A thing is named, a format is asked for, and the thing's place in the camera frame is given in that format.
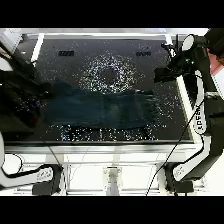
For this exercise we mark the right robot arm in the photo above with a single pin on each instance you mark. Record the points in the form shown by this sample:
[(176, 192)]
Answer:
[(193, 165)]

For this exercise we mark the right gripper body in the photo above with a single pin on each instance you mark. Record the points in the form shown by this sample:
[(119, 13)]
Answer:
[(166, 74)]

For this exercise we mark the black pants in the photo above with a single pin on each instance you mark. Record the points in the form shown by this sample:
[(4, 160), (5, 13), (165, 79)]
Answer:
[(110, 110)]

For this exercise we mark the silver frame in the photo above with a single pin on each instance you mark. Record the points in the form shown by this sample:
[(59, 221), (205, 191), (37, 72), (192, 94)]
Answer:
[(100, 148)]

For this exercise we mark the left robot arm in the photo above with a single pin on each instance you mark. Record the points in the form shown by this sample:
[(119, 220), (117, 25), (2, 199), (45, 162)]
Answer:
[(23, 176)]

